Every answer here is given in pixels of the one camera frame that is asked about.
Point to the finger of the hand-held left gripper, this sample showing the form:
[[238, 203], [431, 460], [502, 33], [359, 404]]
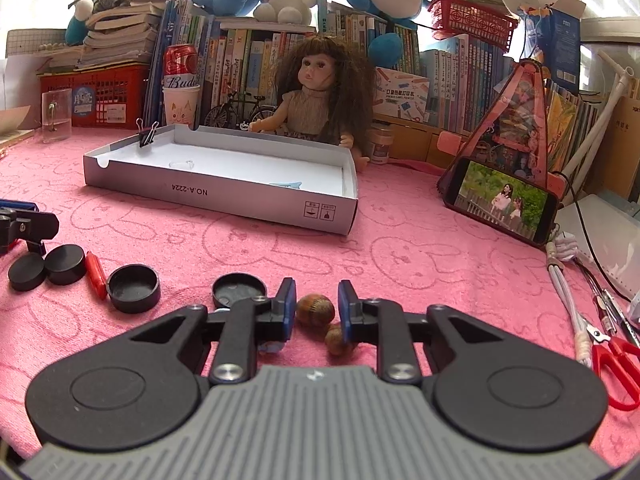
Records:
[[30, 227], [17, 206]]

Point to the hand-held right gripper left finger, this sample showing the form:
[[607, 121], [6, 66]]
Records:
[[286, 310]]

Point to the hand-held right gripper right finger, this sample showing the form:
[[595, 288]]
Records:
[[345, 312]]

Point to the brown walnut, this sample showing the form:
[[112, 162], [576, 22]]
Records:
[[336, 342], [315, 310]]

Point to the round grey metal disc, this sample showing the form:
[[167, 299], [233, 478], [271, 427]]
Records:
[[27, 271]]

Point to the black round lid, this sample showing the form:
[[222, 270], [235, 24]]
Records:
[[65, 262], [235, 290], [134, 290]]

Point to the grey cardboard box tray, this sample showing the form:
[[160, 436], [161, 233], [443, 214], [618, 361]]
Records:
[[225, 195]]

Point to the pink rabbit print towel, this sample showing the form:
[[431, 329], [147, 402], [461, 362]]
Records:
[[425, 260]]

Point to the clear acrylic block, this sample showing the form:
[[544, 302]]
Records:
[[56, 115]]

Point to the blue hair clip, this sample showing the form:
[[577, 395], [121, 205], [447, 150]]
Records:
[[287, 184]]

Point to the red plastic crate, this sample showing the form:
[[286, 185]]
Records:
[[100, 95]]

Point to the black binder clip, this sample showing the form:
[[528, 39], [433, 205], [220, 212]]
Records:
[[147, 136]]

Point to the grey grid board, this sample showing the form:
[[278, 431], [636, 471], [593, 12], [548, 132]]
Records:
[[35, 40]]

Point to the small white jar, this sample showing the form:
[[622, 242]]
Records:
[[381, 147]]

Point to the wooden drawer organizer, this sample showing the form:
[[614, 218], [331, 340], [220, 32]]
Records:
[[415, 142]]

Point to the white paper cup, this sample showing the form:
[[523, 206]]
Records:
[[181, 107]]

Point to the black smartphone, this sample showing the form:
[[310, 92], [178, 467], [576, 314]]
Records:
[[500, 200]]

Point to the small blue plush toy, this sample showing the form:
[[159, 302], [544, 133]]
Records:
[[80, 20]]

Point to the stack of lying books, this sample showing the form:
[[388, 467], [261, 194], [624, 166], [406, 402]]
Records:
[[120, 30]]

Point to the black miniature bicycle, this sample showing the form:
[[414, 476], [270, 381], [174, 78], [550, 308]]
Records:
[[235, 110]]

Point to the brown haired doll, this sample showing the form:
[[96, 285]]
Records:
[[307, 100]]

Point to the red beer can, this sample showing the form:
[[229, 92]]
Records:
[[182, 65]]

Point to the white printed carton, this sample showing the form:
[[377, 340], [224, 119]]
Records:
[[402, 95]]

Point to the row of upright books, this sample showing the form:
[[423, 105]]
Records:
[[450, 85]]

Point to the white paper pad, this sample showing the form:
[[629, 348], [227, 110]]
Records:
[[605, 235]]

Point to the pink triangular phone stand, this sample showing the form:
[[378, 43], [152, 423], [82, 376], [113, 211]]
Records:
[[520, 105]]

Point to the white pipe stand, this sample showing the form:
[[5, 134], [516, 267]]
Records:
[[597, 125]]

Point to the red plastic basket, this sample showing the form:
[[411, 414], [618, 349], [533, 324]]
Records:
[[470, 22]]

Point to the brown cardboard box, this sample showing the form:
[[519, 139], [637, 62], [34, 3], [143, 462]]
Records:
[[622, 150]]

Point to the blue carton box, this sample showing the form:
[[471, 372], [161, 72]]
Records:
[[562, 45]]

